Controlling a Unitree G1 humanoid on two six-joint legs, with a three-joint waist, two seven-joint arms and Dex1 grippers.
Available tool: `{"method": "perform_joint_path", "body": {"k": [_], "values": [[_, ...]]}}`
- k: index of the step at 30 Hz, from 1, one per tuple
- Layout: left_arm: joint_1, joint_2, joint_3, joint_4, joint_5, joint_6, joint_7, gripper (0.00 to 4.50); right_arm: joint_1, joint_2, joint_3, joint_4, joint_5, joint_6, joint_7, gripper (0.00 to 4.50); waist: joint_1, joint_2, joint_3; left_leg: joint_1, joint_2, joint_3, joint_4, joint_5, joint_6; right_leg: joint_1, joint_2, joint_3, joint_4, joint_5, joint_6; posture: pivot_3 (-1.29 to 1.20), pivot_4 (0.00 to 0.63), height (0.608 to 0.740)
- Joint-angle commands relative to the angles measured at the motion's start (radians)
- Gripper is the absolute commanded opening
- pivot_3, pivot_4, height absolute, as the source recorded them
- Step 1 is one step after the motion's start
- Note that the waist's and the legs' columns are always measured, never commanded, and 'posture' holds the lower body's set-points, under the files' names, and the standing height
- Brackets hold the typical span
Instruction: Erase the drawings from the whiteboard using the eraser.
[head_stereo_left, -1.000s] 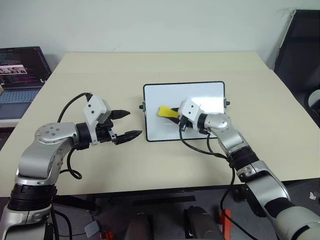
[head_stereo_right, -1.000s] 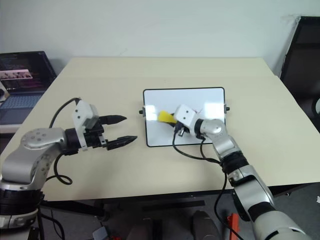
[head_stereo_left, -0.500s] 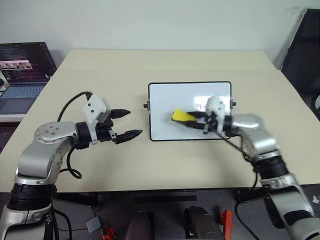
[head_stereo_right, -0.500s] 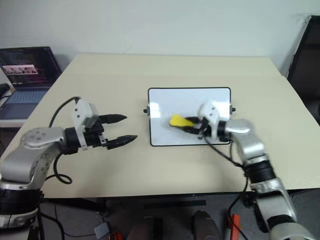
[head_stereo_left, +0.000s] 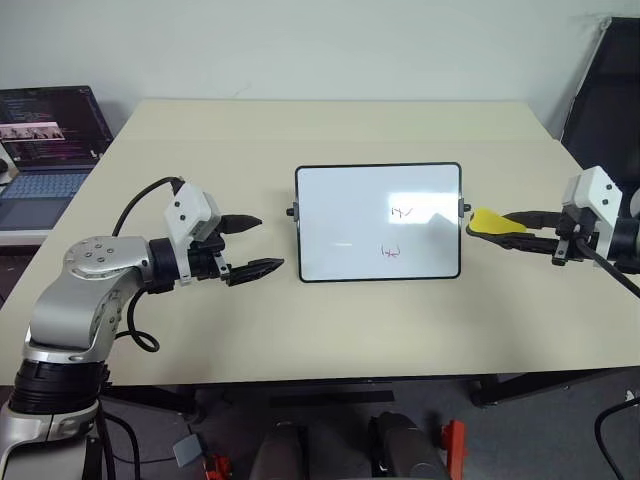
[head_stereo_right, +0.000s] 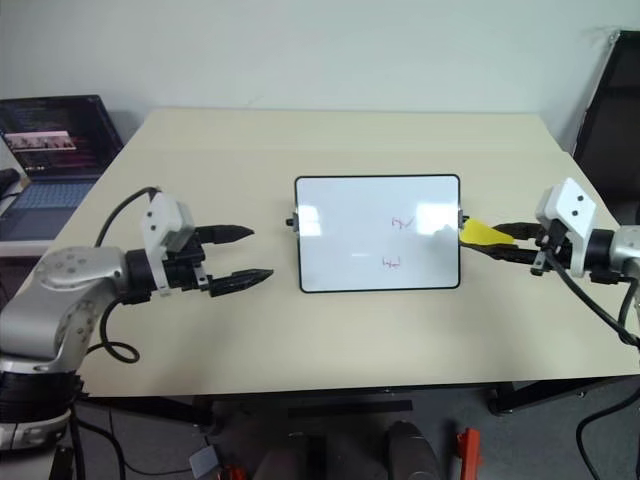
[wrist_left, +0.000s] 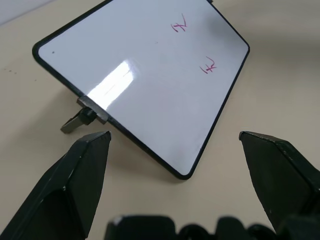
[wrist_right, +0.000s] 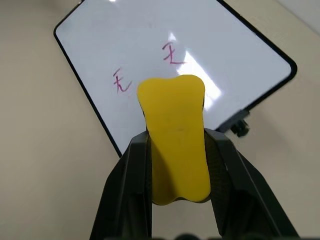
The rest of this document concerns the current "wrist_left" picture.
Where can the black-framed whiteboard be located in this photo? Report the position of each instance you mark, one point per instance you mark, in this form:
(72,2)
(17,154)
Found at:
(150,82)

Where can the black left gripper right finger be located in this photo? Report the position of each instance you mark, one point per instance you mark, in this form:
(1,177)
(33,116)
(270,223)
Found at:
(280,180)

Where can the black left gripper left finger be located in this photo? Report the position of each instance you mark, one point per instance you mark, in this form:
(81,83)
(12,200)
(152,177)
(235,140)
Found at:
(65,185)

